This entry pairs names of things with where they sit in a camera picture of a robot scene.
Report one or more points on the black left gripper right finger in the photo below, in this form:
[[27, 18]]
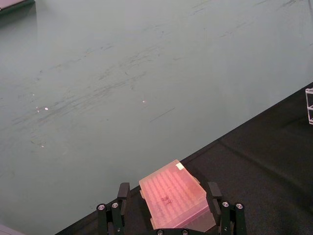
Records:
[[230, 215]]

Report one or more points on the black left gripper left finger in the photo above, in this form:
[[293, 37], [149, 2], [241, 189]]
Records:
[[117, 213]]

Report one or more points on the black table cloth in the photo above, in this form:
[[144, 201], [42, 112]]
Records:
[[249, 171]]

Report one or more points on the pink translucent plastic box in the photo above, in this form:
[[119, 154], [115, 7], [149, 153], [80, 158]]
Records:
[[174, 195]]

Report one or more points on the grey flat object corner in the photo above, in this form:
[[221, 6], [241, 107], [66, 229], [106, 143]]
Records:
[[8, 230]]

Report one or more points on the clear plastic case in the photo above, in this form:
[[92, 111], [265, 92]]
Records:
[[309, 105]]

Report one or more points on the dark flat panel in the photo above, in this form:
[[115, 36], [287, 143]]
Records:
[[13, 5]]

